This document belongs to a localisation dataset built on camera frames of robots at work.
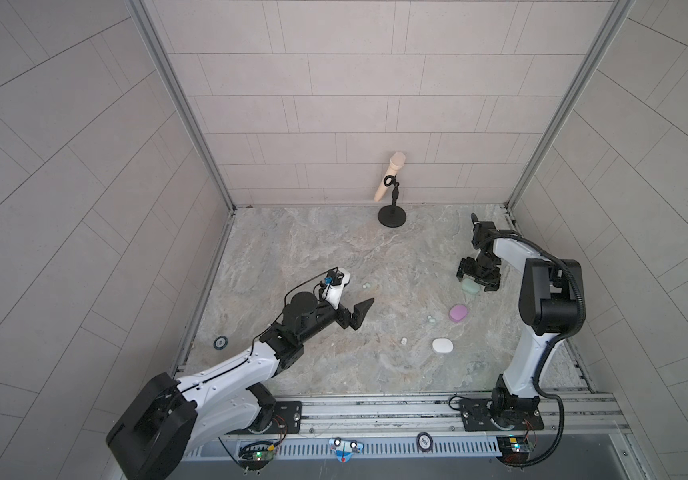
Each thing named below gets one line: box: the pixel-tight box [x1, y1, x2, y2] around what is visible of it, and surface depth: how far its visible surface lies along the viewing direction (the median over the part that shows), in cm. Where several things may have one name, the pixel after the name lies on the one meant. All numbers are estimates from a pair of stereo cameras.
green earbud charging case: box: [461, 278, 481, 295], surface depth 94 cm
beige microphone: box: [374, 152, 406, 202], surface depth 97 cm
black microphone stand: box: [378, 174, 407, 228], surface depth 115 cm
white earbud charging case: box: [432, 338, 454, 353], surface depth 83 cm
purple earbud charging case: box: [449, 304, 468, 323], surface depth 89 cm
